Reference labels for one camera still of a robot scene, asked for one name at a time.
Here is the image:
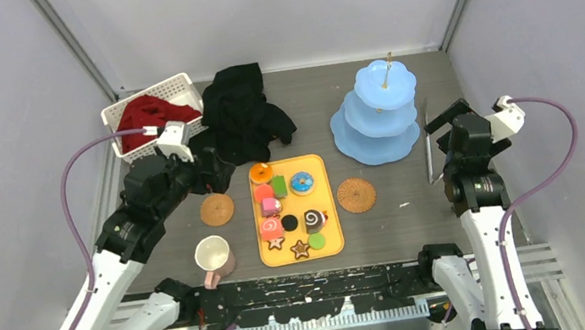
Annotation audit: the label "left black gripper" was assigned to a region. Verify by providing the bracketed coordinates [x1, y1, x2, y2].
[146, 138, 240, 221]

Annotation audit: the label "metal tongs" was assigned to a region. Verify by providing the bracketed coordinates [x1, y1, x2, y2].
[421, 97, 440, 185]

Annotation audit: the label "green roll cake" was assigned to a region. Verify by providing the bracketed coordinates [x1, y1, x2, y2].
[269, 175, 289, 199]

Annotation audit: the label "blue donut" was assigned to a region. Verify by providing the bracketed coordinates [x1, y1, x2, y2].
[290, 171, 315, 196]

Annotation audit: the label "blue three-tier cake stand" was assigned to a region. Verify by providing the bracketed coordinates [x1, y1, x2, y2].
[329, 53, 420, 166]

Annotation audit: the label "chocolate swirl roll cake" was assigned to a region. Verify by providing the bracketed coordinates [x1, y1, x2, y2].
[303, 209, 328, 234]

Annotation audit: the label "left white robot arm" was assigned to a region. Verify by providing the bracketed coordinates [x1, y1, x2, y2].
[59, 147, 235, 330]

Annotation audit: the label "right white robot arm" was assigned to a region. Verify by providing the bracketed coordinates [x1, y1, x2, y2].
[418, 95, 559, 330]

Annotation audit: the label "left woven coaster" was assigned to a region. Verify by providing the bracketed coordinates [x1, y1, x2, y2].
[200, 193, 235, 227]

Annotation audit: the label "woven coaster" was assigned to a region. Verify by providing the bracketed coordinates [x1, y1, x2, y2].
[200, 193, 235, 227]
[336, 177, 377, 214]

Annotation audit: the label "orange donut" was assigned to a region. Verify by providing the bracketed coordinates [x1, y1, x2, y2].
[248, 162, 273, 185]

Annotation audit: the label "red round cake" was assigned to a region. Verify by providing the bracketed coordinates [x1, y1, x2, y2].
[253, 183, 274, 204]

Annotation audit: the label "black cloth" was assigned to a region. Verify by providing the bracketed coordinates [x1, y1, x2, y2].
[189, 63, 297, 166]

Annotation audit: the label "pink cube cake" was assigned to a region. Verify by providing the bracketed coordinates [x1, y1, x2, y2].
[260, 197, 283, 217]

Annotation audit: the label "pink mug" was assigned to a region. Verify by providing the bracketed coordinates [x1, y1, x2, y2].
[194, 235, 236, 290]

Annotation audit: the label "pink swirl roll cake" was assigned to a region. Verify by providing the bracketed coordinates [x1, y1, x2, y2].
[259, 217, 284, 241]

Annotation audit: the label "red cloth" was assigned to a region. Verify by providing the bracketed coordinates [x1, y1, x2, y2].
[116, 95, 202, 157]

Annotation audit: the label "white plastic basket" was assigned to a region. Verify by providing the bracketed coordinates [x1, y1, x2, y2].
[101, 73, 207, 137]

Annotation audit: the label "black round cookie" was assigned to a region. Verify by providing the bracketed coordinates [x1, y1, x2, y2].
[280, 214, 299, 232]

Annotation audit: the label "yellow tray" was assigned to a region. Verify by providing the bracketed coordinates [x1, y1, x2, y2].
[251, 154, 345, 267]

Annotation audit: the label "brown star cookie left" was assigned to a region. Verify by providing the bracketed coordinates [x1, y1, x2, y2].
[266, 236, 285, 250]

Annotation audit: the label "brown star cookie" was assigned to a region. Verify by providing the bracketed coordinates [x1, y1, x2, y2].
[266, 236, 285, 250]
[290, 240, 311, 261]

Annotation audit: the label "brown star cookie right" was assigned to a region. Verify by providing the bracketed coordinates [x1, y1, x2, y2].
[290, 240, 311, 261]

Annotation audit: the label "right woven coaster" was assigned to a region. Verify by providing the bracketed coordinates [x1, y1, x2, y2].
[336, 177, 377, 214]

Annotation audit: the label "green round macaron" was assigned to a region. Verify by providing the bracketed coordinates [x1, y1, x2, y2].
[307, 232, 327, 250]

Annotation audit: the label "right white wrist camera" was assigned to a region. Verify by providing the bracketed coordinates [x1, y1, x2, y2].
[485, 95, 525, 144]

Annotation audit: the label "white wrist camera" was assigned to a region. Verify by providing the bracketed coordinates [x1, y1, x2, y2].
[485, 95, 525, 144]
[157, 121, 195, 162]

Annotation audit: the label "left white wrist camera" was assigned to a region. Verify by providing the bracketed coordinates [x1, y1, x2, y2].
[157, 121, 195, 162]

